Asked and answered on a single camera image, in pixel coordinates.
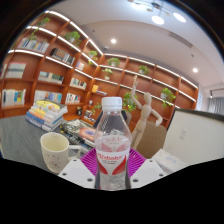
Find cream printed mug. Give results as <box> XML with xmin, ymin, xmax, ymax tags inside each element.
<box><xmin>40</xmin><ymin>132</ymin><xmax>83</xmax><ymax>175</ymax></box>

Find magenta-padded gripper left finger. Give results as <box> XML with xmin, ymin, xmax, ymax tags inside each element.
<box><xmin>58</xmin><ymin>148</ymin><xmax>100</xmax><ymax>190</ymax></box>

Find white partition with dark top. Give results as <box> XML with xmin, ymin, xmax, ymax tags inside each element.
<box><xmin>162</xmin><ymin>108</ymin><xmax>224</xmax><ymax>166</ymax></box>

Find ceiling air vent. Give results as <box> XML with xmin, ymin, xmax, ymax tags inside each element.
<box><xmin>168</xmin><ymin>31</ymin><xmax>194</xmax><ymax>49</ymax></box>

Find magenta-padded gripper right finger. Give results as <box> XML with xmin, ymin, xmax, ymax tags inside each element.
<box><xmin>127</xmin><ymin>148</ymin><xmax>167</xmax><ymax>190</ymax></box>

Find wooden shelf unit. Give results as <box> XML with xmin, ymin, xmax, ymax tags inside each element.
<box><xmin>0</xmin><ymin>9</ymin><xmax>201</xmax><ymax>135</ymax></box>

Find white wall socket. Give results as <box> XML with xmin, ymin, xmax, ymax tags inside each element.
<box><xmin>179</xmin><ymin>128</ymin><xmax>188</xmax><ymax>141</ymax></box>

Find wooden artist mannequin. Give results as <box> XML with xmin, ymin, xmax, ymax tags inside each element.
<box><xmin>129</xmin><ymin>74</ymin><xmax>164</xmax><ymax>151</ymax></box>

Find branched ceiling lamp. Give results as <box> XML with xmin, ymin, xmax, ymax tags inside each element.
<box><xmin>128</xmin><ymin>0</ymin><xmax>188</xmax><ymax>26</ymax></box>

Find pile of magazines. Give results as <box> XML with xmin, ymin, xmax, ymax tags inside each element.
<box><xmin>53</xmin><ymin>118</ymin><xmax>98</xmax><ymax>153</ymax></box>

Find tan chair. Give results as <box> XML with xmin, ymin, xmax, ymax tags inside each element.
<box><xmin>124</xmin><ymin>111</ymin><xmax>168</xmax><ymax>160</ymax></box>

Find stack of colourful books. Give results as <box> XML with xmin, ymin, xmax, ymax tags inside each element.
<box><xmin>25</xmin><ymin>99</ymin><xmax>69</xmax><ymax>133</ymax></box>

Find clear water bottle red label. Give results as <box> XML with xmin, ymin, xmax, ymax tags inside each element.
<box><xmin>94</xmin><ymin>96</ymin><xmax>132</xmax><ymax>191</ymax></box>

